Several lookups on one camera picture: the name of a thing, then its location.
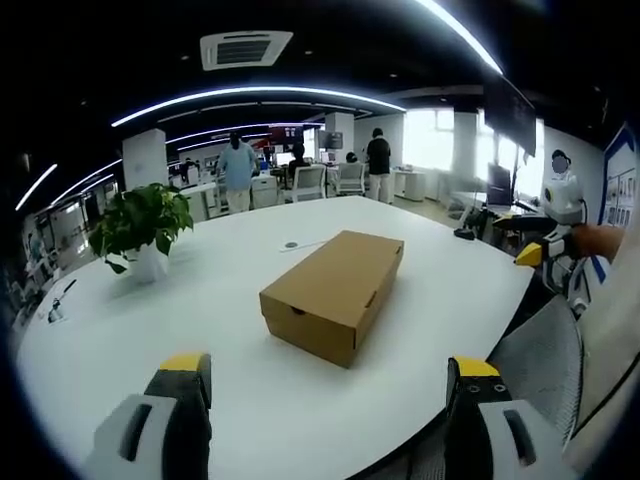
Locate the hanging black screen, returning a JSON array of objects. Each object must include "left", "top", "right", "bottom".
[{"left": 481, "top": 74, "right": 539, "bottom": 157}]

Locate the dark monitor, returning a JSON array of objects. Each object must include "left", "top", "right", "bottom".
[{"left": 486, "top": 163, "right": 515, "bottom": 207}]

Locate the brown cardboard shoe box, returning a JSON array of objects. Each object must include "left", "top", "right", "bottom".
[{"left": 258, "top": 229, "right": 405, "bottom": 370}]

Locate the black and white pen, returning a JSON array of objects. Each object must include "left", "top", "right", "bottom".
[{"left": 46, "top": 278, "right": 79, "bottom": 324}]

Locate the grey mesh office chair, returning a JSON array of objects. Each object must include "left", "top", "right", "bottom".
[{"left": 399, "top": 293, "right": 587, "bottom": 480}]

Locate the white drawer cabinet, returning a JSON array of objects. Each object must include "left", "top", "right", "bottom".
[{"left": 249, "top": 174, "right": 279, "bottom": 210}]

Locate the person's right hand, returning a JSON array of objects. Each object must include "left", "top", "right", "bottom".
[{"left": 571, "top": 223, "right": 627, "bottom": 263}]

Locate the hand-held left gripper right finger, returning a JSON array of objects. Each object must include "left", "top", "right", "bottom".
[{"left": 445, "top": 355, "right": 577, "bottom": 480}]

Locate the white office chair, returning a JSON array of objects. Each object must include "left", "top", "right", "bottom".
[
  {"left": 291, "top": 164, "right": 327, "bottom": 204},
  {"left": 336, "top": 161, "right": 367, "bottom": 197}
]

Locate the curved ceiling light strip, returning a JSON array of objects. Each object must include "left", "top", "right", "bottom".
[{"left": 109, "top": 85, "right": 409, "bottom": 129}]

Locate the green potted plant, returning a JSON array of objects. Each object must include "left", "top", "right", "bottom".
[{"left": 88, "top": 181, "right": 195, "bottom": 284}]

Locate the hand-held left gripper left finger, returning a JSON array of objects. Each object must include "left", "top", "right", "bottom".
[{"left": 82, "top": 352, "right": 214, "bottom": 480}]

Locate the blue framed wall poster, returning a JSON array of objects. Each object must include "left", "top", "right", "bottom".
[{"left": 601, "top": 122, "right": 640, "bottom": 229}]

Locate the ceiling air conditioner vent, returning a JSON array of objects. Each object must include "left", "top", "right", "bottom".
[{"left": 199, "top": 30, "right": 294, "bottom": 73}]

